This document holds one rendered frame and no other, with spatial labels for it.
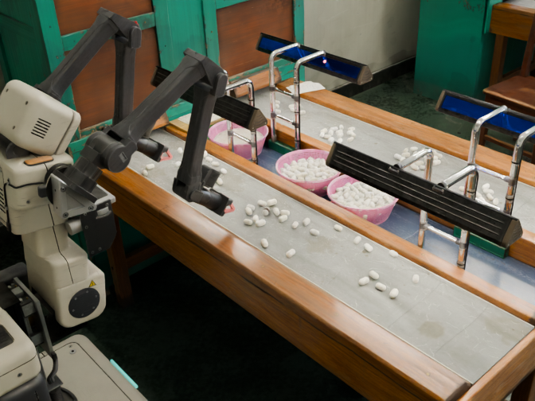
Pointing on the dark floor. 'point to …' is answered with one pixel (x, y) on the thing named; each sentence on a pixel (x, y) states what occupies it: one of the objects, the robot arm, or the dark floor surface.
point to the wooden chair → (514, 95)
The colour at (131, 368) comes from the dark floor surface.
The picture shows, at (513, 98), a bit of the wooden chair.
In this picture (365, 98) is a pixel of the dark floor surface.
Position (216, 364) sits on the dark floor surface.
